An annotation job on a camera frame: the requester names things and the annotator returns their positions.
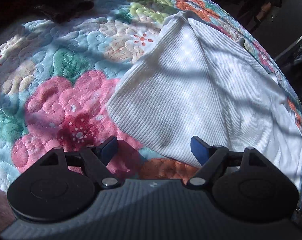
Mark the white waffle-knit pajama top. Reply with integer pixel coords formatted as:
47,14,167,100
107,11,302,189

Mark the floral quilted bedspread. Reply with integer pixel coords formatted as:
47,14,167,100
0,0,302,191

